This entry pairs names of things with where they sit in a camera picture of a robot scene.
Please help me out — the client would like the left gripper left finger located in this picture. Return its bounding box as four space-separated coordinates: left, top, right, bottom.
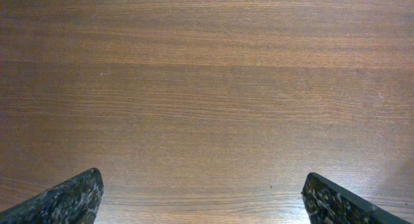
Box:
1 168 104 224

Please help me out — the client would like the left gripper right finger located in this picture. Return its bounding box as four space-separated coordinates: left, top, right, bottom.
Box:
301 172 409 224

